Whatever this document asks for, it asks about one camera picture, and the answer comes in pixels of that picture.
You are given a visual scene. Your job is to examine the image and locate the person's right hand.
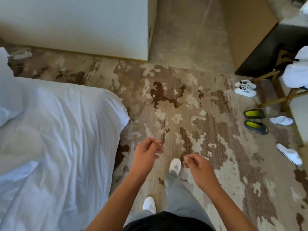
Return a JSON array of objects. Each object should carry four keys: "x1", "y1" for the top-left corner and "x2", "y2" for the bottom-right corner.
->
[{"x1": 183, "y1": 153, "x2": 218, "y2": 188}]

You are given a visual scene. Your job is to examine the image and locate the person's left hand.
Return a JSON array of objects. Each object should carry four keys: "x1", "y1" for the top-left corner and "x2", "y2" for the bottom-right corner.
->
[{"x1": 130, "y1": 138, "x2": 164, "y2": 176}]

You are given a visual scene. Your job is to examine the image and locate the white duvet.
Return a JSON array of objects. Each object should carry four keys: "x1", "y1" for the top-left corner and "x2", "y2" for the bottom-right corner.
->
[
  {"x1": 0, "y1": 47, "x2": 130, "y2": 231},
  {"x1": 0, "y1": 77, "x2": 130, "y2": 231}
]

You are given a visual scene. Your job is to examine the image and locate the person's left forearm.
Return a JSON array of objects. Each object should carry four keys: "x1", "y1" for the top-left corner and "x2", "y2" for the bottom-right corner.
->
[{"x1": 84, "y1": 170, "x2": 150, "y2": 231}]

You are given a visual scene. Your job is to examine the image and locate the person's right forearm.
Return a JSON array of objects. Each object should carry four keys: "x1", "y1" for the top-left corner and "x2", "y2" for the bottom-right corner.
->
[{"x1": 197, "y1": 180, "x2": 252, "y2": 231}]

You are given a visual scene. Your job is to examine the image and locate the white slipper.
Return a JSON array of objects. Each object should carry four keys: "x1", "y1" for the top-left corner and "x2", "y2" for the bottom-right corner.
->
[
  {"x1": 143, "y1": 196, "x2": 156, "y2": 214},
  {"x1": 169, "y1": 158, "x2": 182, "y2": 176},
  {"x1": 276, "y1": 143, "x2": 303, "y2": 166},
  {"x1": 269, "y1": 116, "x2": 294, "y2": 126}
]

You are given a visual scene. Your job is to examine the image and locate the grey trousers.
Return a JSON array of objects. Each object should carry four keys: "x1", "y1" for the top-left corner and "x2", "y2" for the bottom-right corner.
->
[{"x1": 125, "y1": 169, "x2": 216, "y2": 231}]

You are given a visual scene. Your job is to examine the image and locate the black shirt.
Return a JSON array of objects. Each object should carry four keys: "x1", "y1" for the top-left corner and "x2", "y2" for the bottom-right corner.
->
[{"x1": 124, "y1": 210, "x2": 216, "y2": 231}]

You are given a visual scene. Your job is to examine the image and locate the black clog yellow insole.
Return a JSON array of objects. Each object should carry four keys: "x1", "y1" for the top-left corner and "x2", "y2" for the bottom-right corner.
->
[
  {"x1": 243, "y1": 109, "x2": 266, "y2": 119},
  {"x1": 244, "y1": 120, "x2": 269, "y2": 135}
]

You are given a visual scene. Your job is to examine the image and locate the wooden luggage rack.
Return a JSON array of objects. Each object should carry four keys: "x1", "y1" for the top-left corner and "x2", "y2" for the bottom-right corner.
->
[{"x1": 251, "y1": 49, "x2": 308, "y2": 113}]

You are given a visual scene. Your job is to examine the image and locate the dark brown cabinet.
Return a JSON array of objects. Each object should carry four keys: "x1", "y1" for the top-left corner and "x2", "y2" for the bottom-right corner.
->
[{"x1": 235, "y1": 21, "x2": 308, "y2": 78}]

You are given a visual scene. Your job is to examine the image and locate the white folded towel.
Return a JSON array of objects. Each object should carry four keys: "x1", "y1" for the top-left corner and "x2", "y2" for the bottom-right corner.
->
[{"x1": 282, "y1": 45, "x2": 308, "y2": 89}]

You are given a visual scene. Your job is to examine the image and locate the white cloth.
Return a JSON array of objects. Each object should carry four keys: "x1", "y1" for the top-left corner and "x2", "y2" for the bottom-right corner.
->
[{"x1": 299, "y1": 0, "x2": 308, "y2": 16}]

